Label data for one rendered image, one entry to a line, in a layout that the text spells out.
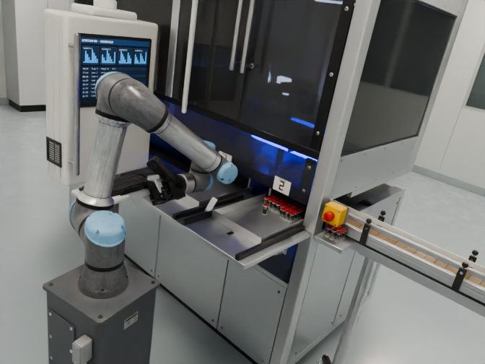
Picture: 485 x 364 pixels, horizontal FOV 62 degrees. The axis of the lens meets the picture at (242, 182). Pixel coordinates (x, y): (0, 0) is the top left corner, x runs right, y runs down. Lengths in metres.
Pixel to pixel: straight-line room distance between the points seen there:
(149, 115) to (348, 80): 0.71
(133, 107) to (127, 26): 0.90
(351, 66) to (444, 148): 4.78
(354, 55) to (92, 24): 1.07
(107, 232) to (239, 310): 1.04
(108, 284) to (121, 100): 0.55
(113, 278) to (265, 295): 0.85
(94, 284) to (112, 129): 0.47
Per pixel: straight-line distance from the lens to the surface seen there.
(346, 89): 1.51
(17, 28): 6.18
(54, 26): 1.91
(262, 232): 1.59
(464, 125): 6.12
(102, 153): 1.31
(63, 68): 1.88
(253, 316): 2.06
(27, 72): 6.28
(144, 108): 1.16
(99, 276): 1.32
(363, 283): 1.81
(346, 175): 1.72
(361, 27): 1.50
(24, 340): 2.42
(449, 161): 6.21
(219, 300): 2.19
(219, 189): 1.91
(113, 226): 1.26
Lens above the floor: 1.63
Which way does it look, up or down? 22 degrees down
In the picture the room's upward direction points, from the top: 10 degrees clockwise
